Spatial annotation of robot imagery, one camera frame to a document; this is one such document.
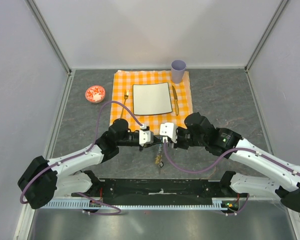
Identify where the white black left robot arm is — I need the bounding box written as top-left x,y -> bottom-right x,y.
17,118 -> 162,210

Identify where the grey slotted cable duct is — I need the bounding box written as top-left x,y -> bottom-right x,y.
41,198 -> 228,211

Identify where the keyring chain with keys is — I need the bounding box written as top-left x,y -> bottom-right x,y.
154,142 -> 166,174

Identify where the gold fork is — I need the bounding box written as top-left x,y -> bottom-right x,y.
120,89 -> 129,119

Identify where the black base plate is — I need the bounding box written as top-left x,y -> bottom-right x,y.
71,178 -> 251,207

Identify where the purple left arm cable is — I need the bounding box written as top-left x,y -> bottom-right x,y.
19,100 -> 147,205

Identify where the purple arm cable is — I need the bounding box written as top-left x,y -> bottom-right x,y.
19,100 -> 147,205
163,139 -> 300,183

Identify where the lilac plastic cup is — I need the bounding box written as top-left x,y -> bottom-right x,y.
171,59 -> 187,84

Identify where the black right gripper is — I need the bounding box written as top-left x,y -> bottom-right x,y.
167,126 -> 207,150

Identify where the gold knife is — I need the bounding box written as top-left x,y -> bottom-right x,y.
172,86 -> 180,116

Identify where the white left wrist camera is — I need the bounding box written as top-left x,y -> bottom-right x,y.
138,124 -> 154,147

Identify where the orange white checkered cloth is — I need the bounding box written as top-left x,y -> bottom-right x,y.
112,70 -> 193,135

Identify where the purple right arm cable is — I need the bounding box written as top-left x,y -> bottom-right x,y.
163,139 -> 300,183

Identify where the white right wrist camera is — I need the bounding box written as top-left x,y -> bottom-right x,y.
159,122 -> 178,144

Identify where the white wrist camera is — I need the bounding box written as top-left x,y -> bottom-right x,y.
138,124 -> 154,147
159,122 -> 178,144

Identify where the red white patterned bowl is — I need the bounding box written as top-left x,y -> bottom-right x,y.
85,85 -> 106,104

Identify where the white square plate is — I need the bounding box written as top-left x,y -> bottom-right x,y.
132,82 -> 173,116

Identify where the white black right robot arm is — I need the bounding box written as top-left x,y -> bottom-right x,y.
172,112 -> 300,213

